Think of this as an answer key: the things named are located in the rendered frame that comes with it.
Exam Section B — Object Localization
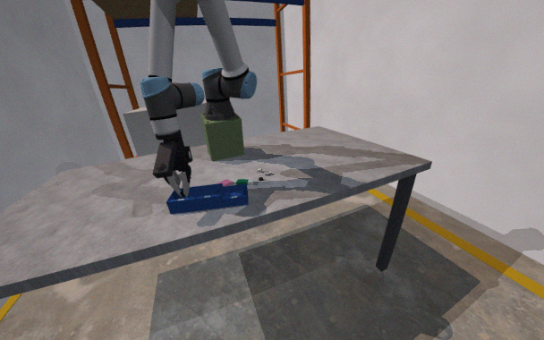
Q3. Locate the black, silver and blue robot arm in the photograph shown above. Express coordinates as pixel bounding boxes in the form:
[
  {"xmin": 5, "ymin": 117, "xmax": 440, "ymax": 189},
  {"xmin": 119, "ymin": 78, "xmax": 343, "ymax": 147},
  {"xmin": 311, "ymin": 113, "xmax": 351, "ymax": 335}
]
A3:
[{"xmin": 140, "ymin": 0, "xmax": 257, "ymax": 178}]

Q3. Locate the pink square pad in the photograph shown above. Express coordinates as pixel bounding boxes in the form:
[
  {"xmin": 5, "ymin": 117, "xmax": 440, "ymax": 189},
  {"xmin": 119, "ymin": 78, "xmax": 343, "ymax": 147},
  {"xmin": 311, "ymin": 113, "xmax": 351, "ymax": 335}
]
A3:
[{"xmin": 220, "ymin": 179, "xmax": 232, "ymax": 187}]

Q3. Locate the blue rack of bins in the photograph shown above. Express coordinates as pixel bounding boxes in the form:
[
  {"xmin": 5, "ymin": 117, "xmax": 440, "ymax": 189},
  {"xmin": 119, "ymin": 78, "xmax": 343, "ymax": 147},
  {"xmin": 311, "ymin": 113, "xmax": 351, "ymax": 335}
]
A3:
[{"xmin": 166, "ymin": 183, "xmax": 249, "ymax": 214}]

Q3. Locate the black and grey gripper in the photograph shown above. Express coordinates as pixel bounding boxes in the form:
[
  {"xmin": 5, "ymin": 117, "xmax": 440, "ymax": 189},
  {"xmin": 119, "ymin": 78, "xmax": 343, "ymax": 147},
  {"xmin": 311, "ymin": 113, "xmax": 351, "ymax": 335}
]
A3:
[{"xmin": 156, "ymin": 130, "xmax": 192, "ymax": 198}]

